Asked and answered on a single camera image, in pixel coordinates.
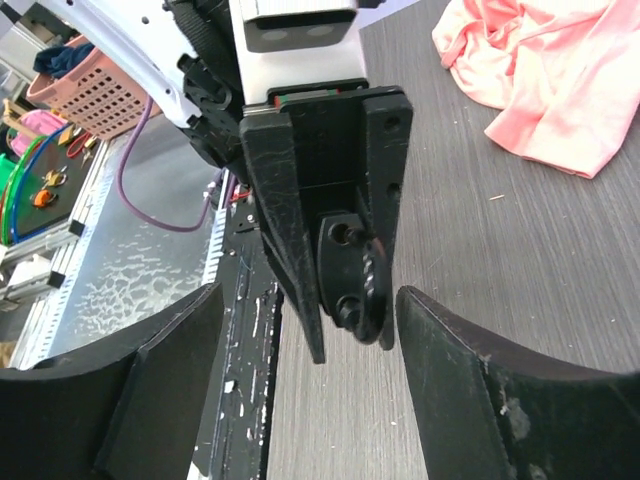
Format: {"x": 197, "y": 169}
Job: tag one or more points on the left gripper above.
{"x": 319, "y": 153}

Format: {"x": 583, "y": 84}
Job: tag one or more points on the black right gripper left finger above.
{"x": 127, "y": 406}

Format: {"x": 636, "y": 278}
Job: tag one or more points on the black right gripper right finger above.
{"x": 489, "y": 408}

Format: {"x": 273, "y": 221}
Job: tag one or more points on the black padlock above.
{"x": 354, "y": 276}

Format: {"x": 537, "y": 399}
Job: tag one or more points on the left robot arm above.
{"x": 277, "y": 93}

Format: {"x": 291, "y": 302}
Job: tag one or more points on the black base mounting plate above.
{"x": 234, "y": 437}

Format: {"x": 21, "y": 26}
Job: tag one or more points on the pink plastic basket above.
{"x": 97, "y": 95}

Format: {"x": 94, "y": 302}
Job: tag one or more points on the pink cloth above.
{"x": 564, "y": 75}

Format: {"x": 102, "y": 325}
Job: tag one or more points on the dark blue cloth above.
{"x": 59, "y": 61}

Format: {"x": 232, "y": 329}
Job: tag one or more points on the aluminium frame rail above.
{"x": 49, "y": 264}

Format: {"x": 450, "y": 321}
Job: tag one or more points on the slotted cable duct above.
{"x": 216, "y": 241}

